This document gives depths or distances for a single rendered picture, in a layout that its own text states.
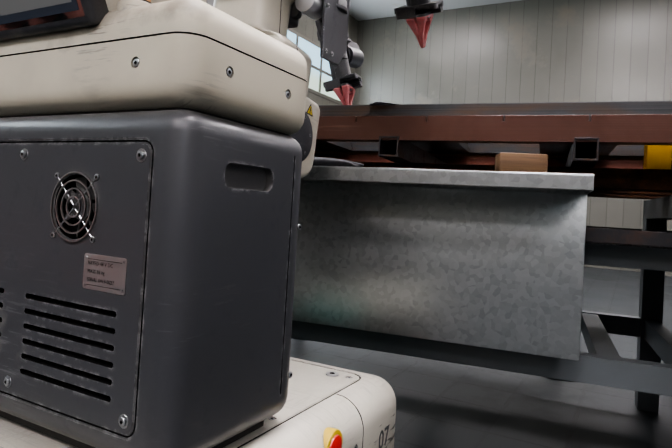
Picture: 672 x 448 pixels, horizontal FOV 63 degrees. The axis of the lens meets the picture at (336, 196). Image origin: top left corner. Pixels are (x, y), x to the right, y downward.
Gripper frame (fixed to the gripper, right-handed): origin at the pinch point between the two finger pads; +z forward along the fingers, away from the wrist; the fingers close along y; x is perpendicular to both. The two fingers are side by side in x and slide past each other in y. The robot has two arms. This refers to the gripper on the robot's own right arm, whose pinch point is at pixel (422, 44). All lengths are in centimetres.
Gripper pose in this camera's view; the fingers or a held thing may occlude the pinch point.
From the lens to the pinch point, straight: 137.6
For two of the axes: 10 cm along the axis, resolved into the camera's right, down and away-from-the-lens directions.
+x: -4.5, 3.9, -8.0
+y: -8.8, -0.3, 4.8
